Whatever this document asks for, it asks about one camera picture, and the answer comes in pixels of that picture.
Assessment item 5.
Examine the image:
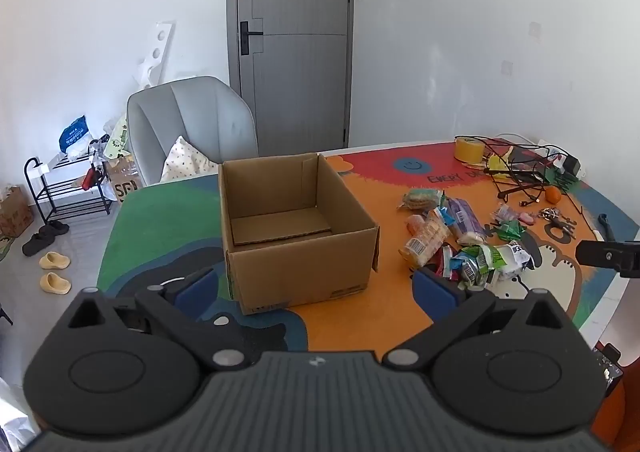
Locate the clear sandwich biscuit packet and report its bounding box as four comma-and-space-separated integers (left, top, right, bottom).
397, 188, 446, 211

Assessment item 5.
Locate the white foam board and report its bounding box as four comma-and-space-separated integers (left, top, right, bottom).
134, 20, 177, 91

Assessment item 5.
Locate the blue wipes packet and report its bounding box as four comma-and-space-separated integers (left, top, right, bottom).
59, 116, 90, 153

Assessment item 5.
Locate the yellow hair claw clip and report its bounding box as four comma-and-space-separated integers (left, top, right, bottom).
487, 148, 513, 173

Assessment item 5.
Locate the black shoe rack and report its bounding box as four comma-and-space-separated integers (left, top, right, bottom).
24, 152, 113, 225

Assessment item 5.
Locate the printed cardboard box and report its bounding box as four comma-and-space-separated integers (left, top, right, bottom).
107, 157, 142, 203

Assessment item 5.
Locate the thin black wire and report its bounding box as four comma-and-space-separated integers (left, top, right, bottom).
565, 192, 601, 233

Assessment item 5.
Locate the black door handle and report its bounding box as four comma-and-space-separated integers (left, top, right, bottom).
239, 22, 264, 56

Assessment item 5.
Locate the bunch of keys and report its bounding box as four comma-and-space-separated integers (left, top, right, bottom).
539, 207, 578, 239

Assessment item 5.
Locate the grey upholstered chair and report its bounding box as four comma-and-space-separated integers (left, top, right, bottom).
126, 76, 260, 187

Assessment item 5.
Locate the black charging cable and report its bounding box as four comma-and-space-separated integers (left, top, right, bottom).
482, 136, 566, 207

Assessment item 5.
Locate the white dotted pillow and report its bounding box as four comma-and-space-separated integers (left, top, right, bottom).
159, 135, 221, 183

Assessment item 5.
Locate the small green candy packet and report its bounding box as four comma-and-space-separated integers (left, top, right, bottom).
492, 220, 526, 243

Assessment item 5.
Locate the green patterned bag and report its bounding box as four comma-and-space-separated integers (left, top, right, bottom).
102, 114, 130, 160

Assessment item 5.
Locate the white and green snack packet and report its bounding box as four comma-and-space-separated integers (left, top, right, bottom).
492, 239, 533, 277

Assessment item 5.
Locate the small brown carton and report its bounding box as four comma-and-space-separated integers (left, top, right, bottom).
0, 186, 35, 237

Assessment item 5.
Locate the colourful cartoon table mat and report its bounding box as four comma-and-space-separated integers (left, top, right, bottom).
97, 141, 640, 353

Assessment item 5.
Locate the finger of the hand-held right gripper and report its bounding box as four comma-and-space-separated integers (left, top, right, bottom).
575, 241, 640, 279

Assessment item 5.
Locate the white power strip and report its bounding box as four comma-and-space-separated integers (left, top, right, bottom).
537, 139, 587, 179

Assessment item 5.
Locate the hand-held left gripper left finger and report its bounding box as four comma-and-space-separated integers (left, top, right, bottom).
62, 268, 261, 374

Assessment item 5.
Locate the black electronic device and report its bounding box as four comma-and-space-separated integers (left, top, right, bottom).
594, 342, 626, 399

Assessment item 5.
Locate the grey door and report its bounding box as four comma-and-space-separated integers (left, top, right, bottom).
226, 0, 357, 157

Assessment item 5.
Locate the purple snack packet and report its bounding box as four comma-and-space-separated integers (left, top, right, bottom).
445, 198, 488, 245

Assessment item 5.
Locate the brown cardboard box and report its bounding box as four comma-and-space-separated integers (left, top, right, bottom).
217, 153, 381, 317

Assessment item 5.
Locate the orange cracker packet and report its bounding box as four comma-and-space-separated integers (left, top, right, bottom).
399, 214, 451, 267

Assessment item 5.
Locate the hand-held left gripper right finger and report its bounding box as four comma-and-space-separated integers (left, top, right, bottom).
382, 267, 576, 374

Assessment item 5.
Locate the white cable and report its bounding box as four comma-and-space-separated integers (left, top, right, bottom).
495, 133, 547, 149

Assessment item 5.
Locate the clear plastic bag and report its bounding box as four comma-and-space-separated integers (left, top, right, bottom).
65, 134, 108, 163

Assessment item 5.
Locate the yellow tape roll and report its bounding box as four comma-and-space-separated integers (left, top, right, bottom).
454, 136, 485, 163

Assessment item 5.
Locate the black metal wire stand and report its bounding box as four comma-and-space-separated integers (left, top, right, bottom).
482, 167, 548, 200

